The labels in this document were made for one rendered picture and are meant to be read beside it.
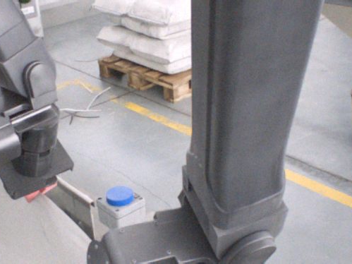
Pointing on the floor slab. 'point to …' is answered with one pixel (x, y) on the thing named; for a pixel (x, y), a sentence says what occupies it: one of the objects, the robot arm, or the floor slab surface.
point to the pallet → (147, 77)
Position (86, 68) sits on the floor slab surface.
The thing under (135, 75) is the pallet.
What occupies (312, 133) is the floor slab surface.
